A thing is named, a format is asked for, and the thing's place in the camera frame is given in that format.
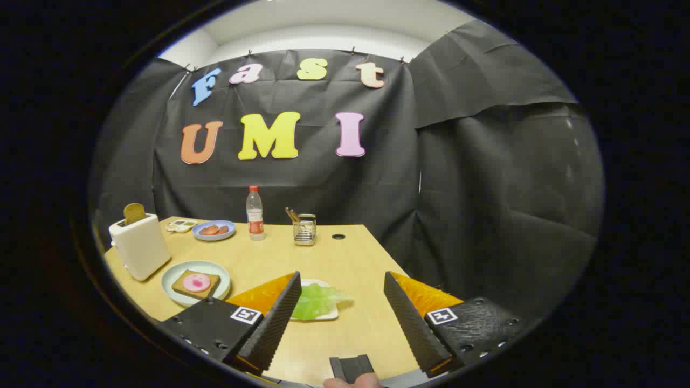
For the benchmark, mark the red tomato slice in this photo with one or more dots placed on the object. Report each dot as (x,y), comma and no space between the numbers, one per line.
(211,230)

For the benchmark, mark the square toast slice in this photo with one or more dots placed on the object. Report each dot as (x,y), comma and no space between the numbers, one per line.
(180,288)

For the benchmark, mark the white square plate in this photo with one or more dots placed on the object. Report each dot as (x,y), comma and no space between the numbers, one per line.
(315,282)

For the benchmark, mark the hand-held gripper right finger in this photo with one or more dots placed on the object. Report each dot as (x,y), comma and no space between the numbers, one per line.
(409,323)

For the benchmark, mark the clear bottle with red cap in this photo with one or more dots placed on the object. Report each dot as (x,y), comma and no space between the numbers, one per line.
(255,215)

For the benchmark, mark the blue plate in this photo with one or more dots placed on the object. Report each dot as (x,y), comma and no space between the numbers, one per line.
(214,237)

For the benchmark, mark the pale green round plate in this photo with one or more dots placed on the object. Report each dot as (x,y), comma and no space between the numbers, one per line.
(171,285)

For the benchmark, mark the white divided condiment tray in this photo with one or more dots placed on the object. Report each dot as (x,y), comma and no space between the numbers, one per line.
(181,226)

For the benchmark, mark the pink ham slice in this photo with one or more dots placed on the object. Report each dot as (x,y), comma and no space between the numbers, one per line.
(197,282)

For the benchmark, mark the green lettuce leaf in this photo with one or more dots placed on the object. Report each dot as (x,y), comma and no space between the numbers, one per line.
(315,302)

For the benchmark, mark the brown bread slice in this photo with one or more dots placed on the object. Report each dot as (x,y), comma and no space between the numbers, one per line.
(133,213)

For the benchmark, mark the black backdrop cloth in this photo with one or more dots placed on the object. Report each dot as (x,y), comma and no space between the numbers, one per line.
(323,183)

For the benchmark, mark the white toaster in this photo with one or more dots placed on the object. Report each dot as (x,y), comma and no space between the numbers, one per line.
(143,250)

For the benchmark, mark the brown wooden chopstick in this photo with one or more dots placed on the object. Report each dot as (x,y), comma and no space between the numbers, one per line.
(289,214)
(295,215)

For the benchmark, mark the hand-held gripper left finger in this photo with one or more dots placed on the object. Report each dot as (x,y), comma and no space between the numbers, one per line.
(277,323)

